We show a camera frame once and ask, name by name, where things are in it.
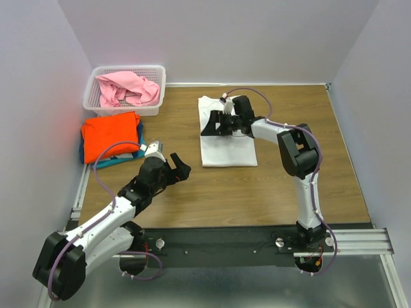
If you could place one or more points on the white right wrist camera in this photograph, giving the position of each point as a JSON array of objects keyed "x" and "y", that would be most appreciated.
[{"x": 227, "y": 103}]

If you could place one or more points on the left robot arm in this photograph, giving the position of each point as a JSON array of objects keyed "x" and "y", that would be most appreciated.
[{"x": 66, "y": 259}]

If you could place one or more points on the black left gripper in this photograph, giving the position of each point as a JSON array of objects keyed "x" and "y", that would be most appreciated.
[{"x": 180, "y": 174}]

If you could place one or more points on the folded teal t shirt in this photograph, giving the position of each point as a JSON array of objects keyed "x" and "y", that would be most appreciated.
[{"x": 118, "y": 159}]

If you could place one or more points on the pink t shirt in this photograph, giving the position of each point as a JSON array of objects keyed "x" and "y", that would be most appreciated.
[{"x": 126, "y": 85}]

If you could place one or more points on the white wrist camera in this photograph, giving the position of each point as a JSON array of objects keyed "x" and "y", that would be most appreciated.
[
  {"x": 227, "y": 103},
  {"x": 154, "y": 149}
]

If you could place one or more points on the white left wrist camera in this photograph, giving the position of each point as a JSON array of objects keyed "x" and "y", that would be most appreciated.
[{"x": 154, "y": 149}]

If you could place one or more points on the folded orange t shirt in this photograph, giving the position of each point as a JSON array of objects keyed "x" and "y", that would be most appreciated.
[{"x": 109, "y": 134}]

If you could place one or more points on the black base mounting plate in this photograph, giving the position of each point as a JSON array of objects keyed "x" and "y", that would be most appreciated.
[{"x": 217, "y": 247}]

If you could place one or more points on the white plastic laundry basket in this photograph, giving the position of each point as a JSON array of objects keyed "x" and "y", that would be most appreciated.
[{"x": 91, "y": 99}]

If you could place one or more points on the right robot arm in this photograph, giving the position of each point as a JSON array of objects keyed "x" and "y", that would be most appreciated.
[{"x": 301, "y": 157}]

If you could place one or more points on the white t shirt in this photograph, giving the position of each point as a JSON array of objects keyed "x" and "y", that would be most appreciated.
[{"x": 223, "y": 151}]

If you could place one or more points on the folded blue t shirt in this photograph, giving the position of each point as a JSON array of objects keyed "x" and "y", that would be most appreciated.
[{"x": 82, "y": 152}]

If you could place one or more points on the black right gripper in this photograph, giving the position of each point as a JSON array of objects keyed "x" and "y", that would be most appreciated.
[{"x": 215, "y": 117}]

